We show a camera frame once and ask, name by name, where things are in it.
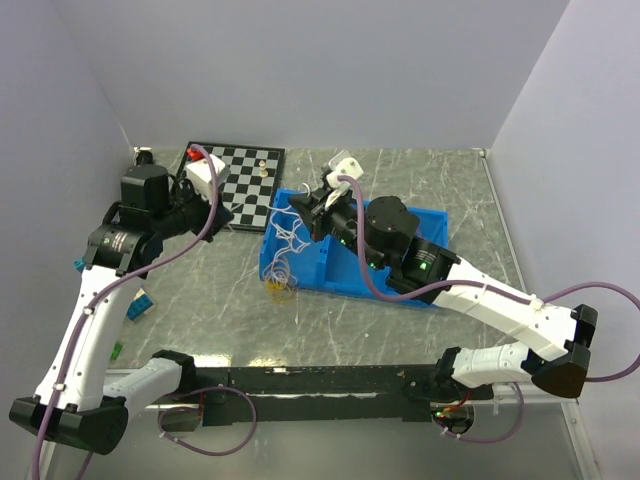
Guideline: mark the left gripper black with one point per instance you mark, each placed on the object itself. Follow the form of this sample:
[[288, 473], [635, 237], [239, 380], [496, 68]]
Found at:
[[220, 218]]

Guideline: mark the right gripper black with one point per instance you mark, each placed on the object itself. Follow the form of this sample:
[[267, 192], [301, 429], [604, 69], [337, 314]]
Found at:
[[319, 219]]

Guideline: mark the blue three-compartment bin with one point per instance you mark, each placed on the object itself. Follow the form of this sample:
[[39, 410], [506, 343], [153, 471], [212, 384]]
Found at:
[[324, 266]]

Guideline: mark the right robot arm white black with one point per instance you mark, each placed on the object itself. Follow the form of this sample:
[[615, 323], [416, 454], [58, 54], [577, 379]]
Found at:
[[550, 347]]

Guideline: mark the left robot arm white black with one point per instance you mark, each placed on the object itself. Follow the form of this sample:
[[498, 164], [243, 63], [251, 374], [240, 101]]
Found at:
[[73, 405]]

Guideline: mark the white chess piece upper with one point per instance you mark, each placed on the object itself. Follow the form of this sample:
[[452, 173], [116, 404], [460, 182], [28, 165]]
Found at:
[[263, 173]]

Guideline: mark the black white chessboard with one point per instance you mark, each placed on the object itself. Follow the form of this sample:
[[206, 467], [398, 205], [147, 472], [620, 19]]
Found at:
[[244, 193]]

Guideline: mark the black marker orange cap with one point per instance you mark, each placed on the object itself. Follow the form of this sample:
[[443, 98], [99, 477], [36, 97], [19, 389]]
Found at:
[[144, 157]]

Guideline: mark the blue brown toy block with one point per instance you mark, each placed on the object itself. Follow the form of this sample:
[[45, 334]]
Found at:
[[79, 264]]

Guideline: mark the green toy brick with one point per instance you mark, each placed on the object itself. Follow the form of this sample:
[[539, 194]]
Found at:
[[116, 351]]

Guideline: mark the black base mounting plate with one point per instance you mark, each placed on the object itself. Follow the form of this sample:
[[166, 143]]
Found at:
[[223, 408]]

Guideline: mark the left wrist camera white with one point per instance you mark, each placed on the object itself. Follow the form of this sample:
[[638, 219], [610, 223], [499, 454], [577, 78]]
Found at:
[[199, 174]]

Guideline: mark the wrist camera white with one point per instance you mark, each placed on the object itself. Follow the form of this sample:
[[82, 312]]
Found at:
[[342, 164], [199, 174]]

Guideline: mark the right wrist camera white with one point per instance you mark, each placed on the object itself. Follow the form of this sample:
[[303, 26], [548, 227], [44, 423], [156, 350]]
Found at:
[[342, 164]]

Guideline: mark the aluminium frame rail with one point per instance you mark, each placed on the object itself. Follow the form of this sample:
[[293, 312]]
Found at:
[[525, 395]]

